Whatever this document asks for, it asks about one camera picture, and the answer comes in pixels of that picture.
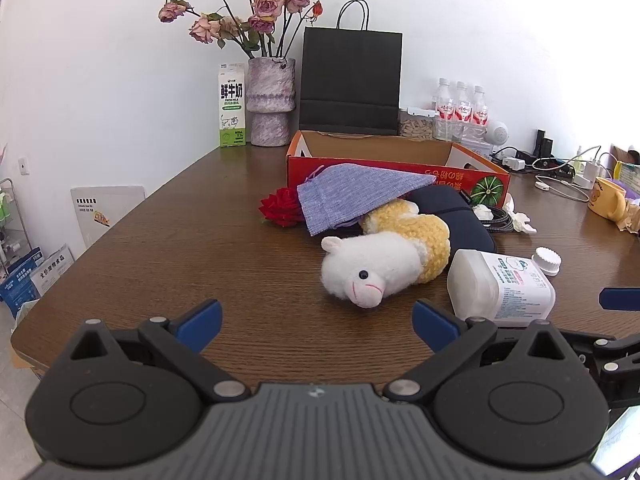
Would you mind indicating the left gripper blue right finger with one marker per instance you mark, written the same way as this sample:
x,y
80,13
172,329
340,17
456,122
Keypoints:
x,y
435,326

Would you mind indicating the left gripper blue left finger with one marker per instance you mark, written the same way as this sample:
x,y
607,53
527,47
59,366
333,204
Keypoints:
x,y
197,328

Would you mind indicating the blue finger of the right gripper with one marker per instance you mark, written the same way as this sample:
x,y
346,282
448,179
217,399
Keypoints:
x,y
620,298

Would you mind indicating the white plastic medicine bottle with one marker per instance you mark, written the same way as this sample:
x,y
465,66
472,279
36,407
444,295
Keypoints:
x,y
509,291

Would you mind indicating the large white bottle cap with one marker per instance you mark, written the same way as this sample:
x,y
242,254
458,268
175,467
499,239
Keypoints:
x,y
547,260

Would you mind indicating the white yellow plush alpaca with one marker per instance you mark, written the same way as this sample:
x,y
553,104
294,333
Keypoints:
x,y
399,247

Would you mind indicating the white tissue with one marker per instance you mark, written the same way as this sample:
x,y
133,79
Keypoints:
x,y
520,221

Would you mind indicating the red artificial rose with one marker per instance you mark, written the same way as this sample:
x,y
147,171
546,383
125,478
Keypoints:
x,y
282,208

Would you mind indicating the purple fabric pouch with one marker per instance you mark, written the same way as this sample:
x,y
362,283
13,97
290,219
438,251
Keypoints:
x,y
341,194

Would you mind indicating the yellow mug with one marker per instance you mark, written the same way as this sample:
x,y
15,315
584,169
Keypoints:
x,y
607,199

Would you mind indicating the red orange cardboard box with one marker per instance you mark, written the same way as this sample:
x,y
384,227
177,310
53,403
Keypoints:
x,y
482,181

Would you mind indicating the white power adapter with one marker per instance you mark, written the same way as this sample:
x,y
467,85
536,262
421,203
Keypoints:
x,y
514,163

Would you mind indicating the blue white boxes on floor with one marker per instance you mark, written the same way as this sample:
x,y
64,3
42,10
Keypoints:
x,y
33,277

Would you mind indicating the clear container of seeds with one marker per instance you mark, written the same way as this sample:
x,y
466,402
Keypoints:
x,y
416,123

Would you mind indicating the white round speaker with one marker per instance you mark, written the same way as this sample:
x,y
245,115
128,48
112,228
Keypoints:
x,y
496,133

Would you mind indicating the left water bottle red label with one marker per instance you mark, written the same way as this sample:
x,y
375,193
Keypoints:
x,y
444,108

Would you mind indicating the water bottle red label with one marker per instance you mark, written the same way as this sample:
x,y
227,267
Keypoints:
x,y
444,108
479,117
462,111

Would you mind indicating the middle water bottle red label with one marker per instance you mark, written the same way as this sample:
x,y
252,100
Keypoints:
x,y
462,111

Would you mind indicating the right water bottle red label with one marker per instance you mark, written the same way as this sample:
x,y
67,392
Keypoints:
x,y
479,117

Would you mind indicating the purple textured vase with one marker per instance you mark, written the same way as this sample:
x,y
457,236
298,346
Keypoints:
x,y
270,99

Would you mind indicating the green white milk carton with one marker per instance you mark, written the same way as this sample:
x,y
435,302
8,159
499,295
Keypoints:
x,y
231,105

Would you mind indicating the black paper shopping bag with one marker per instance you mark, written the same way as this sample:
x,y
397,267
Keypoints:
x,y
351,78

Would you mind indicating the dried pink rose bouquet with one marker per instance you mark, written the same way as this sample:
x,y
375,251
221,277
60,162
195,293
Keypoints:
x,y
264,28

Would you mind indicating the white board leaning on wall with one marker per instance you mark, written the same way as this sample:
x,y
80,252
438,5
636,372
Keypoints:
x,y
98,208

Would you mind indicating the black devices by wall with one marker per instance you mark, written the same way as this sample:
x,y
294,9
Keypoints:
x,y
543,145

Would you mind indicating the metal wire shelf rack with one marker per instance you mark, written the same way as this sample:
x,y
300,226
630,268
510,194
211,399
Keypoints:
x,y
15,243

